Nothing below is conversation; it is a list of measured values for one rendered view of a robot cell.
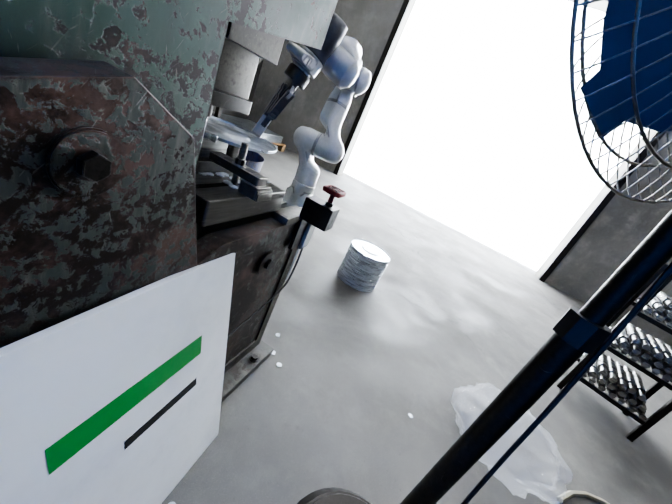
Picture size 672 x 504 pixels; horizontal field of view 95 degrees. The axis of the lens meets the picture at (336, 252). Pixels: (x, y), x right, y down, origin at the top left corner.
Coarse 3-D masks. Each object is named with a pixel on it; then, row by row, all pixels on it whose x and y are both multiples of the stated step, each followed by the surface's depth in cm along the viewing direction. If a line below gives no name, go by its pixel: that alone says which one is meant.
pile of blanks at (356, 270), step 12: (348, 252) 207; (348, 264) 205; (360, 264) 200; (372, 264) 198; (384, 264) 202; (348, 276) 205; (360, 276) 202; (372, 276) 203; (360, 288) 206; (372, 288) 211
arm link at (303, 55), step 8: (288, 48) 86; (296, 48) 85; (304, 48) 89; (296, 56) 87; (304, 56) 86; (312, 56) 90; (296, 64) 91; (304, 64) 88; (312, 64) 90; (320, 64) 92; (304, 72) 92; (312, 72) 92
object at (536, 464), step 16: (480, 384) 147; (464, 400) 132; (480, 400) 130; (464, 416) 125; (528, 416) 128; (512, 432) 120; (544, 432) 128; (496, 448) 115; (528, 448) 115; (544, 448) 120; (512, 464) 112; (528, 464) 113; (544, 464) 114; (560, 464) 118; (512, 480) 111; (528, 480) 111; (544, 480) 110; (560, 480) 117; (544, 496) 112; (560, 496) 116
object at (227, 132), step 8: (208, 120) 91; (216, 120) 96; (224, 120) 99; (208, 128) 82; (216, 128) 83; (224, 128) 87; (232, 128) 92; (240, 128) 101; (224, 136) 81; (232, 136) 83; (240, 136) 87; (248, 136) 95; (256, 136) 100; (232, 144) 76; (240, 144) 81; (256, 144) 89; (264, 144) 94; (272, 144) 97; (264, 152) 84; (272, 152) 87
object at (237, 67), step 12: (228, 48) 65; (240, 48) 68; (228, 60) 67; (240, 60) 69; (252, 60) 72; (228, 72) 68; (240, 72) 71; (252, 72) 74; (216, 84) 67; (228, 84) 70; (240, 84) 73; (240, 96) 75
